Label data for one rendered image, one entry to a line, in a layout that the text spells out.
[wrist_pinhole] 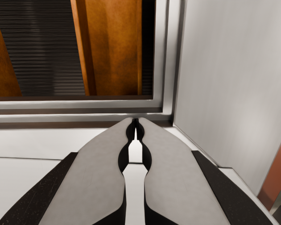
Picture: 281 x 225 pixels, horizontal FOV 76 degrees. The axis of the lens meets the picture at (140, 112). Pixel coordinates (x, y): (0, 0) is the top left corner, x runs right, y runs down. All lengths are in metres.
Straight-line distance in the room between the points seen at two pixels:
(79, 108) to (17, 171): 0.08
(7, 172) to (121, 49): 0.20
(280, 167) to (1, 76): 0.37
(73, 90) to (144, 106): 0.33
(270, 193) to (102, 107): 0.21
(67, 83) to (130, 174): 0.34
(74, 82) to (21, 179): 0.30
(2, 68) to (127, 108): 0.22
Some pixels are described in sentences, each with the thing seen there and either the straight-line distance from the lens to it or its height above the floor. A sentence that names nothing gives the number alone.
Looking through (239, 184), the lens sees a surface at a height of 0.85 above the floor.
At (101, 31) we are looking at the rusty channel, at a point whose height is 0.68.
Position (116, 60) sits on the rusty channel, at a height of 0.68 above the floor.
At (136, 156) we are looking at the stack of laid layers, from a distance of 0.16.
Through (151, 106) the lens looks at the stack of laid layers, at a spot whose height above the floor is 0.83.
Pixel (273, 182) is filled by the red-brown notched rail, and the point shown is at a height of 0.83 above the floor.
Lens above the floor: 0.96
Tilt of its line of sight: 62 degrees down
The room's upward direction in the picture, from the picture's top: 177 degrees clockwise
